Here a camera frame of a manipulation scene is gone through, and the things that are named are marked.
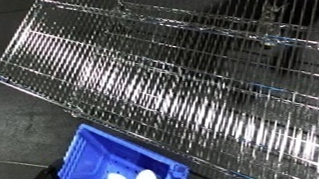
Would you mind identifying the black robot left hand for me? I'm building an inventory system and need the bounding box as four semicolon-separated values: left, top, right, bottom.
32;154;68;179

